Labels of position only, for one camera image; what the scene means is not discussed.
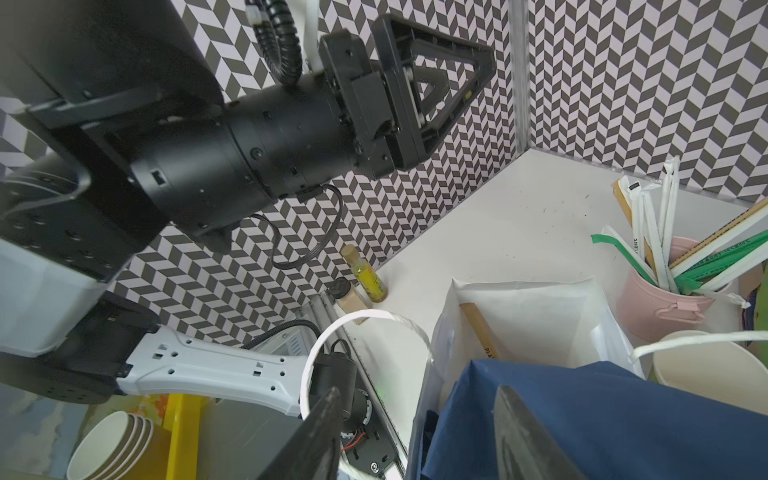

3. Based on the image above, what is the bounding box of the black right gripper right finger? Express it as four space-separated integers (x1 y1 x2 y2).
493 386 585 479

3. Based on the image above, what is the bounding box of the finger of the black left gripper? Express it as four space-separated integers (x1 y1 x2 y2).
372 14 496 170

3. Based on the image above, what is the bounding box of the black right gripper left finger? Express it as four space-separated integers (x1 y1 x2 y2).
258 387 343 480

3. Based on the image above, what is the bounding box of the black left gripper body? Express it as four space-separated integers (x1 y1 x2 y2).
224 29 414 198

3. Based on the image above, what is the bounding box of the dark blue napkin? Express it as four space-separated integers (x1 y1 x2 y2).
417 359 767 479

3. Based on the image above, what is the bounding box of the cartoon animal paper bag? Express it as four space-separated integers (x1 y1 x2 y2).
298 277 646 480

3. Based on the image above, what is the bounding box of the wooden stir stick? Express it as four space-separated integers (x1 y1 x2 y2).
460 303 499 359

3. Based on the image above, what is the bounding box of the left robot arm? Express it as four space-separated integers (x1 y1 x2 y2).
1 1 496 416

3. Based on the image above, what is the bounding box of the yellow stand outside cell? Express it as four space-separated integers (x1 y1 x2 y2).
163 394 208 480

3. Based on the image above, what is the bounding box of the yellow-green drink bottle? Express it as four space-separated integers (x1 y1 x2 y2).
340 244 388 303

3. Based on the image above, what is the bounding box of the pink metal bucket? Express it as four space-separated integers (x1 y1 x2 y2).
613 269 741 343

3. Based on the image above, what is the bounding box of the stack of brown paper cups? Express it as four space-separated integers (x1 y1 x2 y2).
66 411 171 480

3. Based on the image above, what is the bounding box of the green paper cup stack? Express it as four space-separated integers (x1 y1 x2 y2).
634 330 767 415

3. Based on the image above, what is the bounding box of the metal base rail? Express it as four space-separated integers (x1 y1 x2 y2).
312 328 405 479

